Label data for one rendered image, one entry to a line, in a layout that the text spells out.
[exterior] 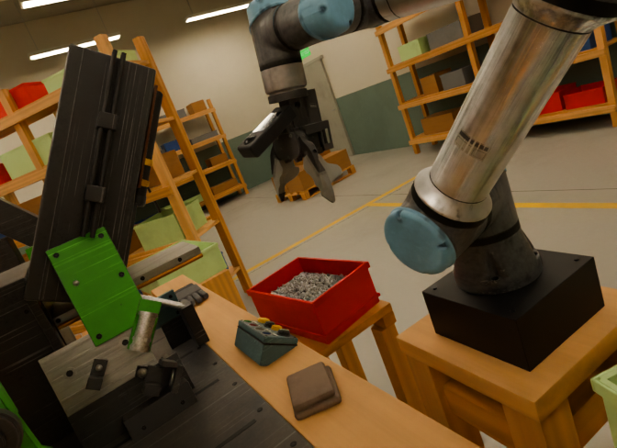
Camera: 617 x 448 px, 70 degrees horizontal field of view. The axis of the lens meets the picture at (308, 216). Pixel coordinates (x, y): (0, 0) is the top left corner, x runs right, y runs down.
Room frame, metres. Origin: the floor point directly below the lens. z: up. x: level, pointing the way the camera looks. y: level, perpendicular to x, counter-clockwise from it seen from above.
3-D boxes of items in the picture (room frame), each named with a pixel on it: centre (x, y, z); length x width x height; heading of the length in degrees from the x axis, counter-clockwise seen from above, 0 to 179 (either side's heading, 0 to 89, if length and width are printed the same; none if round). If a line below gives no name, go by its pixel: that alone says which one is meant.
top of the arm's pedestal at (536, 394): (0.74, -0.29, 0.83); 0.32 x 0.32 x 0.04; 24
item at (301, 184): (7.42, -0.32, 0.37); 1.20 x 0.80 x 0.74; 125
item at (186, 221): (3.99, 1.86, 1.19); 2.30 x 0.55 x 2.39; 68
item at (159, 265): (1.04, 0.49, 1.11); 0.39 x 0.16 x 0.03; 117
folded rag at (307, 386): (0.66, 0.10, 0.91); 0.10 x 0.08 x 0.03; 3
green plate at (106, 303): (0.89, 0.45, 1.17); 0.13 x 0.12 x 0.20; 27
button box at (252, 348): (0.89, 0.19, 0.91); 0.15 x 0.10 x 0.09; 27
